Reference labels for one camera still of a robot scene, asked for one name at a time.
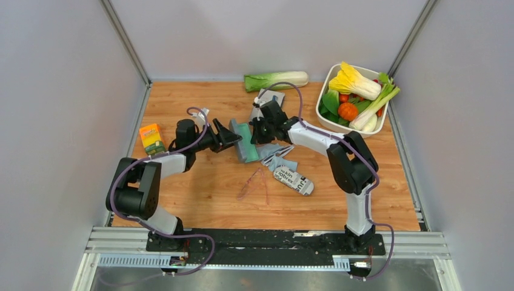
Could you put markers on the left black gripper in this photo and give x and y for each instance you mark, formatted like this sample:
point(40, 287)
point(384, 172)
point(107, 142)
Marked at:
point(223, 138)

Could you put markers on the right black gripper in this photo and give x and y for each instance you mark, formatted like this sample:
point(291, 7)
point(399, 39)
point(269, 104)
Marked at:
point(258, 137)

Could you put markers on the light blue cleaning cloth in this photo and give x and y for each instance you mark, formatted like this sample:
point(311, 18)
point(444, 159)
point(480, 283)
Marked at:
point(284, 162)

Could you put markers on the grey glasses case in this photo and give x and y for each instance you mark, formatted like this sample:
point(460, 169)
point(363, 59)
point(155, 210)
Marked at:
point(245, 150)

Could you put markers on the pink transparent sunglasses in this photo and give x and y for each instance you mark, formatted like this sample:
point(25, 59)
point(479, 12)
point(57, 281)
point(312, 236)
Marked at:
point(255, 184)

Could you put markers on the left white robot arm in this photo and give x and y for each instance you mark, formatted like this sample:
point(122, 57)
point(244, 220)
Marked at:
point(134, 192)

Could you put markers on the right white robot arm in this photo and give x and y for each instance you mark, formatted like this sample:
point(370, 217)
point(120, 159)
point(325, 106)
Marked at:
point(353, 166)

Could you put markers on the grey razor package box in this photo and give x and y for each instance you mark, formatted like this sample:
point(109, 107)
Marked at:
point(279, 99)

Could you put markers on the newspaper print pouch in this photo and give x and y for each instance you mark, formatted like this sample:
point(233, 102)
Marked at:
point(294, 180)

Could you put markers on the green white napa cabbage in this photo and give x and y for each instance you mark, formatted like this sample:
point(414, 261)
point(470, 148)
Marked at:
point(254, 83)

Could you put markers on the orange green carton box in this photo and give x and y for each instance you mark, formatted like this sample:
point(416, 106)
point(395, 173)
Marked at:
point(152, 139)

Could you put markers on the green leafy vegetable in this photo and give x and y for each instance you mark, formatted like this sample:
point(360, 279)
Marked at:
point(329, 104)

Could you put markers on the small orange pumpkin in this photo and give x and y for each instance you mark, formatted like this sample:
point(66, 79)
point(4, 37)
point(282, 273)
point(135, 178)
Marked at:
point(348, 111)

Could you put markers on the white rectangular tray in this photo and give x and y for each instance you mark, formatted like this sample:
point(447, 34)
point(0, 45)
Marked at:
point(336, 127)

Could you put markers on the yellow white bok choy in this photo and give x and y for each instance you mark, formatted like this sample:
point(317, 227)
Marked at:
point(349, 81)

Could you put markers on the green white leek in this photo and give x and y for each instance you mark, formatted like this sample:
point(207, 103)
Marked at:
point(367, 120)

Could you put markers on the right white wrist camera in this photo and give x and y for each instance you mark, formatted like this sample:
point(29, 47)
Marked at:
point(259, 101)

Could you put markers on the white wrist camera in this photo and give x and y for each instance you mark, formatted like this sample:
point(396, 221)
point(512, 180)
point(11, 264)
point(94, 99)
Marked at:
point(200, 116)
point(259, 101)

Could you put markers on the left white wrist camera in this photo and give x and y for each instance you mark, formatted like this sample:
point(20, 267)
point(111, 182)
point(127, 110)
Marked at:
point(200, 116)

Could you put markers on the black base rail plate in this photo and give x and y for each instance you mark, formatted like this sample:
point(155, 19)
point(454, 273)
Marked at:
point(248, 247)

